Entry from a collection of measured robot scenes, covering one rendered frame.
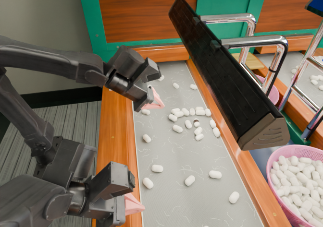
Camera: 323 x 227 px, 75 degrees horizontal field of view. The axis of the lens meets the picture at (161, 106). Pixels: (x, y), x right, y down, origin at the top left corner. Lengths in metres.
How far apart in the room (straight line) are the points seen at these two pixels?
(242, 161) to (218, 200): 0.14
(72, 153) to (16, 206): 0.11
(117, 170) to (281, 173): 0.52
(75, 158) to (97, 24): 0.72
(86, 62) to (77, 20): 1.28
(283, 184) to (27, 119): 0.76
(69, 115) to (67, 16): 1.00
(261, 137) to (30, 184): 0.35
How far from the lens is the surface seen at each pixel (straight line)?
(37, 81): 2.17
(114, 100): 0.87
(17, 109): 0.68
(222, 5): 1.10
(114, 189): 0.39
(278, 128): 0.35
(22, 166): 0.90
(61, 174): 0.41
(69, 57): 0.57
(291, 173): 0.76
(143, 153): 0.70
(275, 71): 0.59
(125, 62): 0.56
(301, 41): 1.33
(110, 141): 0.72
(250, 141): 0.34
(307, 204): 0.73
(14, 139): 1.01
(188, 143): 0.73
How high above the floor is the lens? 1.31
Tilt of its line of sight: 42 degrees down
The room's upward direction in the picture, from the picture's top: straight up
